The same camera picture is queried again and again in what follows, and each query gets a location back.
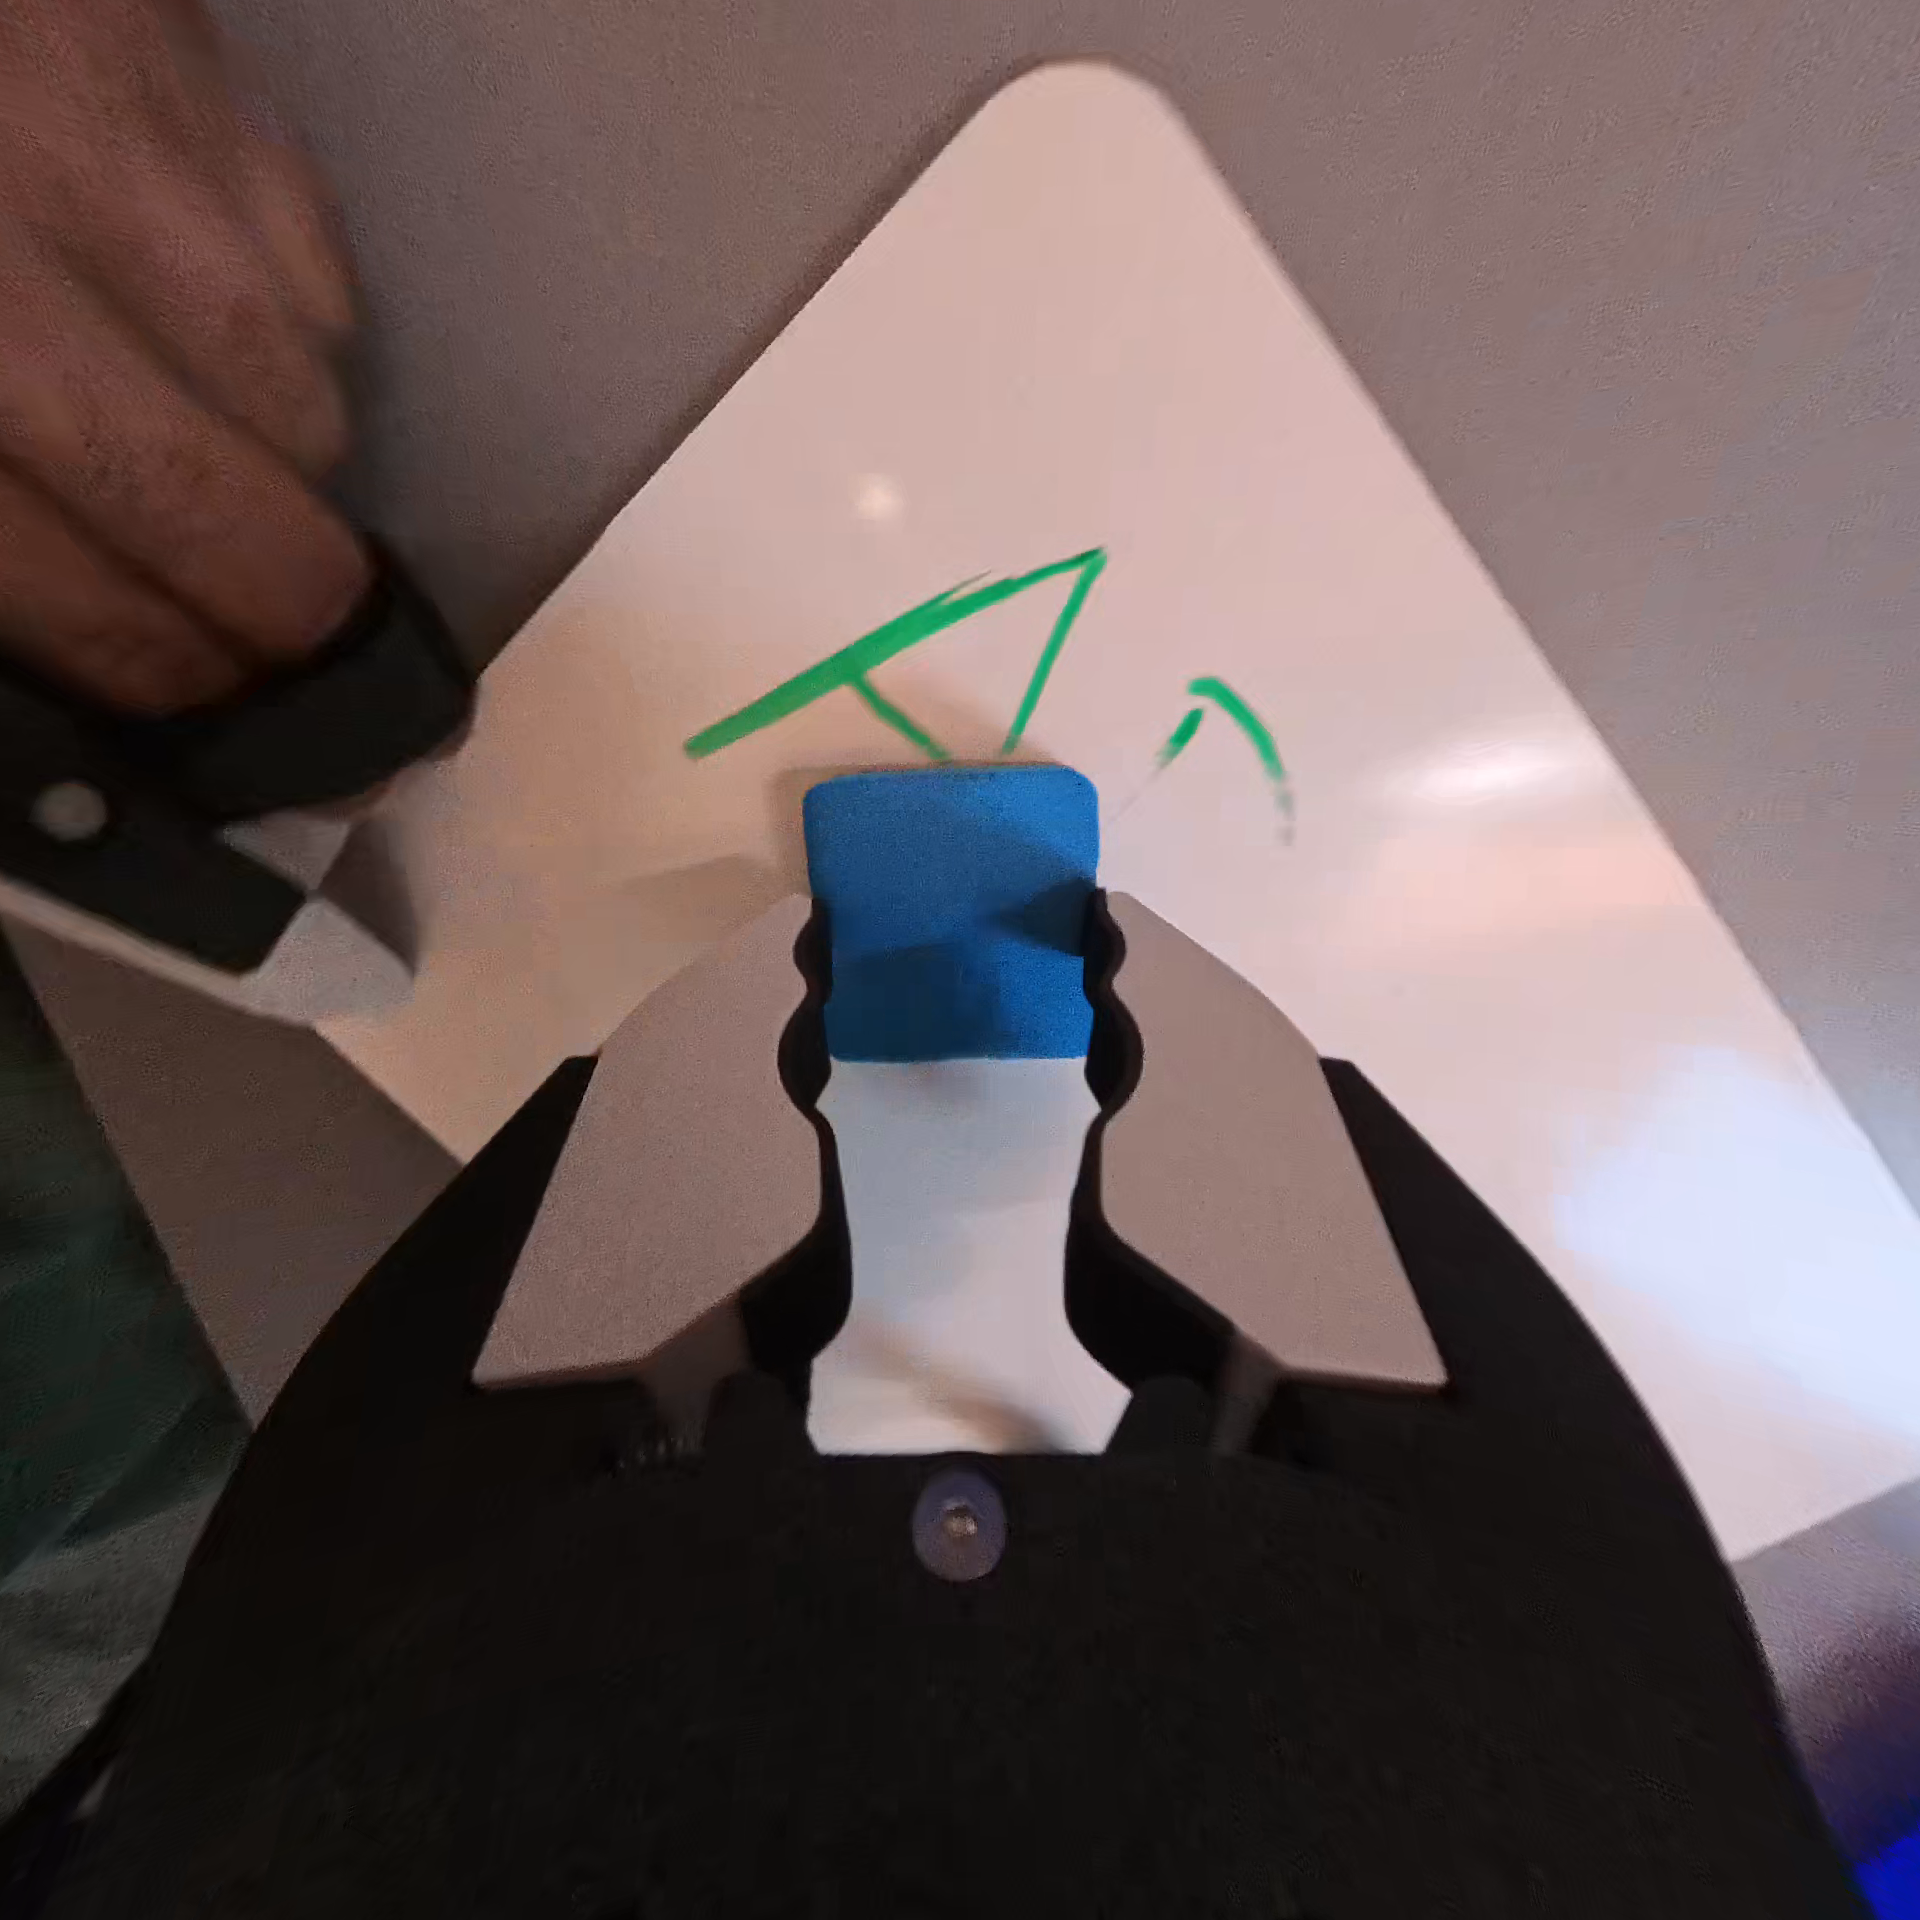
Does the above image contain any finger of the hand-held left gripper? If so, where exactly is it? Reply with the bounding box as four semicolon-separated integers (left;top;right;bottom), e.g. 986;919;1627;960
0;805;423;1026

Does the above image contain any blue whiteboard eraser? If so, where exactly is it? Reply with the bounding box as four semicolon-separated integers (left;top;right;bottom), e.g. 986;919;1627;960
801;763;1102;1062

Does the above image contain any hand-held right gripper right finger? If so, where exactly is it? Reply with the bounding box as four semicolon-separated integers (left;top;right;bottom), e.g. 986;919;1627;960
1066;890;1456;1427

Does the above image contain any white whiteboard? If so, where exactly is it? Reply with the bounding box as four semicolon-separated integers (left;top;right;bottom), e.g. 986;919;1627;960
319;57;1920;1562

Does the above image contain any person's left hand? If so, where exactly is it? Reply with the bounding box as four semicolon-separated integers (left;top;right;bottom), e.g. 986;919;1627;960
0;0;382;715

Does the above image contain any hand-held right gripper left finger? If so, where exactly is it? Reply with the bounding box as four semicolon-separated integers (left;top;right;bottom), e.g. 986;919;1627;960
468;897;858;1427

